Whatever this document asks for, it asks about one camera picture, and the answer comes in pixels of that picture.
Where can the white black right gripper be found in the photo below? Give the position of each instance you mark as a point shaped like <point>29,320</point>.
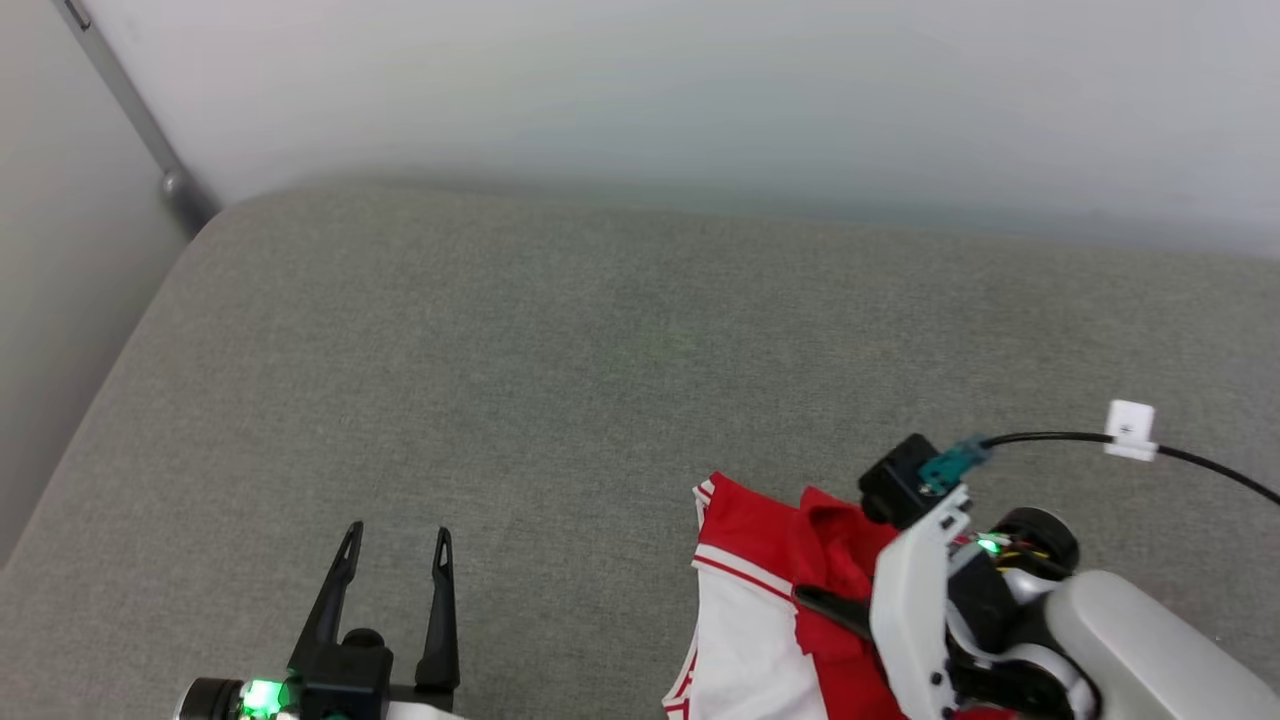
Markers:
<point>915,610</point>

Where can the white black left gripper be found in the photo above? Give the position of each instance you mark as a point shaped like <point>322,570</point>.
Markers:
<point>215,700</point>

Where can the red garment with white sleeves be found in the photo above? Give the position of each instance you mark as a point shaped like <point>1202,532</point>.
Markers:
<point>750,620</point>

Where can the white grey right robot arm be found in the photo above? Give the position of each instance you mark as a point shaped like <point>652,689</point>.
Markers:
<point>1160,650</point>

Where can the grey fabric sofa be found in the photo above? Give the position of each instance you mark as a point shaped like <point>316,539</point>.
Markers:
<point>560,400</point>

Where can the grey metal pole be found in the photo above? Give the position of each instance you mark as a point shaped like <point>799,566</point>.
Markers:
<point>140,120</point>

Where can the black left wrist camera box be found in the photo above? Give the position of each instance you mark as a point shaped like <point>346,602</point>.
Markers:
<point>345,685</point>

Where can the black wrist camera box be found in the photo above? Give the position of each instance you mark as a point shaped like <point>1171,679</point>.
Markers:
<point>345,685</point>
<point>900,480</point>

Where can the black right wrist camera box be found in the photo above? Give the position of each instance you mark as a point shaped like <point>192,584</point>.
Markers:
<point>900,480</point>

